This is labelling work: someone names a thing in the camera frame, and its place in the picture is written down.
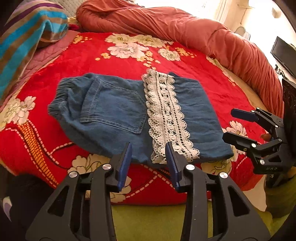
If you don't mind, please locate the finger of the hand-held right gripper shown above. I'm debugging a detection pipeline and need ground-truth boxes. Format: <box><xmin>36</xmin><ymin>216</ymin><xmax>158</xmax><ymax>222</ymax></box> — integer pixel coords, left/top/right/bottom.
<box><xmin>222</xmin><ymin>131</ymin><xmax>282</xmax><ymax>161</ymax></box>
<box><xmin>231</xmin><ymin>108</ymin><xmax>285</xmax><ymax>133</ymax></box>

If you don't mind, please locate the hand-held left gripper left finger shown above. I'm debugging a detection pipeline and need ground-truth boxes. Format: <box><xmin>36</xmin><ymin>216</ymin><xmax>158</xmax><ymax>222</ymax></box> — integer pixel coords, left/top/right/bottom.
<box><xmin>25</xmin><ymin>142</ymin><xmax>133</xmax><ymax>241</ymax></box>

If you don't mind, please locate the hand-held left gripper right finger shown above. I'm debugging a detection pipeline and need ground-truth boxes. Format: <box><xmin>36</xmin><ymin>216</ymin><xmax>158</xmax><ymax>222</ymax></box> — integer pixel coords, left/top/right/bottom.
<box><xmin>165</xmin><ymin>142</ymin><xmax>271</xmax><ymax>241</ymax></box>

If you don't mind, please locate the blue denim pants lace trim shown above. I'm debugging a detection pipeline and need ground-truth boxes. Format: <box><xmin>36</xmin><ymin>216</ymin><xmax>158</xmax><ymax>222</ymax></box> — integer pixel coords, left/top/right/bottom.
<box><xmin>47</xmin><ymin>69</ymin><xmax>234</xmax><ymax>165</ymax></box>

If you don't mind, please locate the green bed sheet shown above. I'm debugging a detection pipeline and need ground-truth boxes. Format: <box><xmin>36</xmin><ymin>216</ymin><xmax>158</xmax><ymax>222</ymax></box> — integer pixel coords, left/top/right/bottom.
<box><xmin>111</xmin><ymin>197</ymin><xmax>278</xmax><ymax>241</ymax></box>

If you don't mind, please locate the black monitor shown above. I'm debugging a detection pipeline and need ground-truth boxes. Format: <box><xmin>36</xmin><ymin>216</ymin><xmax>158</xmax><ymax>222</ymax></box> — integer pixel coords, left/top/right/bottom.
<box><xmin>270</xmin><ymin>37</ymin><xmax>296</xmax><ymax>78</ymax></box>

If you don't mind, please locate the reddish brown comforter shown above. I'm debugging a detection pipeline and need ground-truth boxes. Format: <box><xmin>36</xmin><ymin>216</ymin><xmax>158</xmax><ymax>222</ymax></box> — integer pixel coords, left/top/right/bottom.
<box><xmin>76</xmin><ymin>0</ymin><xmax>285</xmax><ymax>118</ymax></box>

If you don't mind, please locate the red floral blanket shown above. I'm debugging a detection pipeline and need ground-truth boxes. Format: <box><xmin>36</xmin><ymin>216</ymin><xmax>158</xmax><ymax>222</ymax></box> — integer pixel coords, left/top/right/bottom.
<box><xmin>0</xmin><ymin>32</ymin><xmax>273</xmax><ymax>205</ymax></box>

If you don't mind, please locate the pink quilted pad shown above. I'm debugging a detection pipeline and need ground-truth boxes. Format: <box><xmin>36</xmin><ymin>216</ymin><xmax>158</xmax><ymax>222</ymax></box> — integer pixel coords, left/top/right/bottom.
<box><xmin>0</xmin><ymin>30</ymin><xmax>80</xmax><ymax>105</ymax></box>

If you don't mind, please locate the striped blue brown towel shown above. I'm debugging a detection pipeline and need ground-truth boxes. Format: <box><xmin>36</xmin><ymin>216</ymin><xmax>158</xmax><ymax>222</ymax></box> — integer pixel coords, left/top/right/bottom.
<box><xmin>0</xmin><ymin>2</ymin><xmax>68</xmax><ymax>98</ymax></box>

